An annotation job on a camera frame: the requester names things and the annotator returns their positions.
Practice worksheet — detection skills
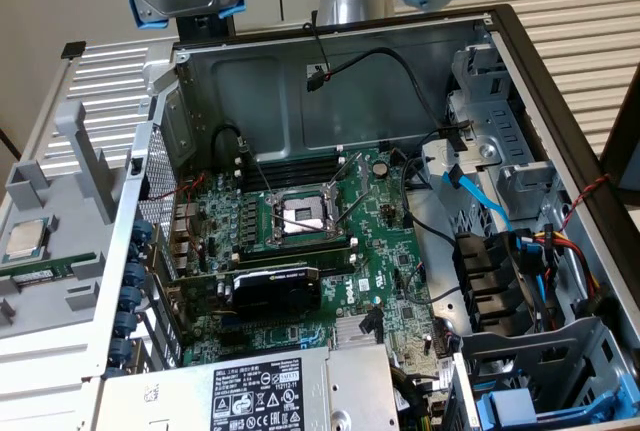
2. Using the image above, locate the blue disk carrier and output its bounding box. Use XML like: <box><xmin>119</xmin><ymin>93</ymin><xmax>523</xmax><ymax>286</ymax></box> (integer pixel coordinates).
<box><xmin>474</xmin><ymin>375</ymin><xmax>640</xmax><ymax>425</ymax></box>

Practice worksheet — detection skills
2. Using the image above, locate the metal socket cover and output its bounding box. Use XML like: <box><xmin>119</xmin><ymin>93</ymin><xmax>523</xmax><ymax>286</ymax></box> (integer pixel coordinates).
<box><xmin>319</xmin><ymin>179</ymin><xmax>351</xmax><ymax>232</ymax></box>

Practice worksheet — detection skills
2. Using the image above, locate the CPU socket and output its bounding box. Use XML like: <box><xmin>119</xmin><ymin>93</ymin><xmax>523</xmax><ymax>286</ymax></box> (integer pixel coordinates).
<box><xmin>262</xmin><ymin>181</ymin><xmax>351</xmax><ymax>248</ymax></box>

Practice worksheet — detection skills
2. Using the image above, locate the black RAM slot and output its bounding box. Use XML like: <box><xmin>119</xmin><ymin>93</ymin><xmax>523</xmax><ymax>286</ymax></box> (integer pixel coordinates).
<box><xmin>234</xmin><ymin>250</ymin><xmax>360</xmax><ymax>275</ymax></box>
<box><xmin>234</xmin><ymin>168</ymin><xmax>344</xmax><ymax>191</ymax></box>
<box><xmin>233</xmin><ymin>236</ymin><xmax>357</xmax><ymax>258</ymax></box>
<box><xmin>238</xmin><ymin>156</ymin><xmax>346</xmax><ymax>177</ymax></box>

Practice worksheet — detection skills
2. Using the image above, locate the metal locking lever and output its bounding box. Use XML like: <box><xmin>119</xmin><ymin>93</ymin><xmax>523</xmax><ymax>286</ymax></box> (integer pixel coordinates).
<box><xmin>327</xmin><ymin>152</ymin><xmax>364</xmax><ymax>187</ymax></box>
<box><xmin>238</xmin><ymin>136</ymin><xmax>275</xmax><ymax>198</ymax></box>

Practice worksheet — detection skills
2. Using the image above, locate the green Dell motherboard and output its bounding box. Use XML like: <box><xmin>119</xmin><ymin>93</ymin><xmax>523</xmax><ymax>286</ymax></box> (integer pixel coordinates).
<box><xmin>168</xmin><ymin>144</ymin><xmax>454</xmax><ymax>390</ymax></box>

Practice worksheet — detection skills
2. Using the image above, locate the black graphics card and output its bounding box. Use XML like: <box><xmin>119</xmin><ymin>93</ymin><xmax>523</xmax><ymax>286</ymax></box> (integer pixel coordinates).
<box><xmin>167</xmin><ymin>264</ymin><xmax>324</xmax><ymax>322</ymax></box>

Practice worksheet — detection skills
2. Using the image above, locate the open grey PC case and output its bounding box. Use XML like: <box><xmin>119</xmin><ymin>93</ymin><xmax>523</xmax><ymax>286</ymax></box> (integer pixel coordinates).
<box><xmin>82</xmin><ymin>3</ymin><xmax>640</xmax><ymax>431</ymax></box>

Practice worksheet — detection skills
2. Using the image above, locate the silver chipset heatsink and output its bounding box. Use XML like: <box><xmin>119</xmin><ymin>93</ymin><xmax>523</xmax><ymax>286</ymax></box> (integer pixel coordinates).
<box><xmin>333</xmin><ymin>314</ymin><xmax>387</xmax><ymax>351</ymax></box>

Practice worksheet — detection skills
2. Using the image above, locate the grey metal drive cage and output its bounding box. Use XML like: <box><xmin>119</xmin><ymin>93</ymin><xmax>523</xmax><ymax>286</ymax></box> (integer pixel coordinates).
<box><xmin>447</xmin><ymin>43</ymin><xmax>557</xmax><ymax>225</ymax></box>

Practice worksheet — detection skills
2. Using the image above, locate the blue expansion card retainer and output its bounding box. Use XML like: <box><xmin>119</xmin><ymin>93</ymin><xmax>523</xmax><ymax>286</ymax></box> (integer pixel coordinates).
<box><xmin>112</xmin><ymin>218</ymin><xmax>154</xmax><ymax>370</ymax></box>

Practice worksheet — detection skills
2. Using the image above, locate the black connector with blue tab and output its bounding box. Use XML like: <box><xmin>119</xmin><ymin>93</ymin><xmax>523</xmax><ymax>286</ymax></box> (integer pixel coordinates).
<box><xmin>507</xmin><ymin>230</ymin><xmax>549</xmax><ymax>275</ymax></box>

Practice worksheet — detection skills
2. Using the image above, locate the silver power supply unit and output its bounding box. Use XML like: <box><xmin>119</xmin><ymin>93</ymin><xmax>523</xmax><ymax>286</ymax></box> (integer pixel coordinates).
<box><xmin>99</xmin><ymin>343</ymin><xmax>401</xmax><ymax>431</ymax></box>

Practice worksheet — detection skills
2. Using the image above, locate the grey parts rack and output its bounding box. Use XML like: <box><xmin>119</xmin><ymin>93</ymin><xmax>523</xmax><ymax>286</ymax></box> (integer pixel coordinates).
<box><xmin>0</xmin><ymin>100</ymin><xmax>132</xmax><ymax>340</ymax></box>

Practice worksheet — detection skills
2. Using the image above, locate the green RAM stick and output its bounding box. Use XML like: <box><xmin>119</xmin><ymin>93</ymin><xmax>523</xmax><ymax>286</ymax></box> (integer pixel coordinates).
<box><xmin>0</xmin><ymin>254</ymin><xmax>96</xmax><ymax>290</ymax></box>

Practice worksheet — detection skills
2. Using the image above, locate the silver CPU chip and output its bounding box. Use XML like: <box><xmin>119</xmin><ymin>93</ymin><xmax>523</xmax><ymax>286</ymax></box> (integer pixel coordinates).
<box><xmin>2</xmin><ymin>217</ymin><xmax>55</xmax><ymax>266</ymax></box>

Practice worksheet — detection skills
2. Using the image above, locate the dark brown panel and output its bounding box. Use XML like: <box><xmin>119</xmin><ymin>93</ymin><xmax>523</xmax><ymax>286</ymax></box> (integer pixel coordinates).
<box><xmin>598</xmin><ymin>63</ymin><xmax>640</xmax><ymax>212</ymax></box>

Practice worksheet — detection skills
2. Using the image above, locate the black wire with flat connector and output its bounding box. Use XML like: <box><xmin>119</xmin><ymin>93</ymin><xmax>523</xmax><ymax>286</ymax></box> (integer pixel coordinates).
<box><xmin>305</xmin><ymin>47</ymin><xmax>474</xmax><ymax>140</ymax></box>

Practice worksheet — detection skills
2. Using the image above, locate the thin red black wire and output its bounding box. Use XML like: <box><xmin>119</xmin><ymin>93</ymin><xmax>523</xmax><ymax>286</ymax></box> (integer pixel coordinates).
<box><xmin>302</xmin><ymin>20</ymin><xmax>334</xmax><ymax>81</ymax></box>

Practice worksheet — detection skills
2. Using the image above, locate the short black wire loop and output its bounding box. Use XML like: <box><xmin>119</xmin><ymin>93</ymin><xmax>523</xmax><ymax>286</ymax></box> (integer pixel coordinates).
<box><xmin>212</xmin><ymin>123</ymin><xmax>251</xmax><ymax>165</ymax></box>

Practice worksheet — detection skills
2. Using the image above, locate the grey wire holder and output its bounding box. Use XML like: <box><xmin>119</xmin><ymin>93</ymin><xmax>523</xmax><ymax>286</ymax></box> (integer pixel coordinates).
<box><xmin>421</xmin><ymin>139</ymin><xmax>484</xmax><ymax>190</ymax></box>

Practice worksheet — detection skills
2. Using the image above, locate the black looping wire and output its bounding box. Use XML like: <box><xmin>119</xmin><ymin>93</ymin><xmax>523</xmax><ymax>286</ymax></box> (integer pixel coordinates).
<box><xmin>399</xmin><ymin>128</ymin><xmax>459</xmax><ymax>247</ymax></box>

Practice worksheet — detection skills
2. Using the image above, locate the thin black wire orange plug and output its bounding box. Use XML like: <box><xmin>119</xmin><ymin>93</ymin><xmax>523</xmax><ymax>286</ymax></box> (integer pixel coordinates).
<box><xmin>402</xmin><ymin>261</ymin><xmax>464</xmax><ymax>308</ymax></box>

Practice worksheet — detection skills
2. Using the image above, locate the blue SATA wire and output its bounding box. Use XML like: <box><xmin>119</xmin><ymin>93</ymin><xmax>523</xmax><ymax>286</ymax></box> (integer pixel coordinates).
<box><xmin>441</xmin><ymin>164</ymin><xmax>515</xmax><ymax>233</ymax></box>

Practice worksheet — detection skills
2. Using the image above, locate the black box bracket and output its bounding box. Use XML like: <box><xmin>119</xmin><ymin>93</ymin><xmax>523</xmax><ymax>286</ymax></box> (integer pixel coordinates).
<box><xmin>174</xmin><ymin>13</ymin><xmax>236</xmax><ymax>45</ymax></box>

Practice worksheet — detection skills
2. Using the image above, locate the braided power cable bundle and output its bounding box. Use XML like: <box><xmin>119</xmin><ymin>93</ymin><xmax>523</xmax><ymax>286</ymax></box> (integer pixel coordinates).
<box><xmin>389</xmin><ymin>363</ymin><xmax>444</xmax><ymax>431</ymax></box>

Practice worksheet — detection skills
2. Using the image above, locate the white barcode cable tag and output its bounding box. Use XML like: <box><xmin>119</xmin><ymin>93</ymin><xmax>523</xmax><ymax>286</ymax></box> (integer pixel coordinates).
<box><xmin>435</xmin><ymin>356</ymin><xmax>456</xmax><ymax>395</ymax></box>

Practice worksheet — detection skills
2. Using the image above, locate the light blue data wire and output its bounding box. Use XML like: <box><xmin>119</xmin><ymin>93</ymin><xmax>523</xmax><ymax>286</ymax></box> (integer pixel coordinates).
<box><xmin>529</xmin><ymin>270</ymin><xmax>552</xmax><ymax>335</ymax></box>

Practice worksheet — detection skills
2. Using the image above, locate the red yellow power wire bundle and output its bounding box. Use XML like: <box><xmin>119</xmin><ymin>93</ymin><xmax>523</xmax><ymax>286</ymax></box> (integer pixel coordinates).
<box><xmin>532</xmin><ymin>229</ymin><xmax>604</xmax><ymax>312</ymax></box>

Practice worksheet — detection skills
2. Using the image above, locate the red black twisted wire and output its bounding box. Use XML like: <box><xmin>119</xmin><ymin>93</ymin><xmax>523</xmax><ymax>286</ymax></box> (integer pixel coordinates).
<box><xmin>559</xmin><ymin>173</ymin><xmax>611</xmax><ymax>232</ymax></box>

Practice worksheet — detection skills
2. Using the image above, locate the dark brown cable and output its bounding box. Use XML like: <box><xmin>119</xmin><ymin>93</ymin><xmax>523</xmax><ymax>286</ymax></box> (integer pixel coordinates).
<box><xmin>0</xmin><ymin>125</ymin><xmax>22</xmax><ymax>162</ymax></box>

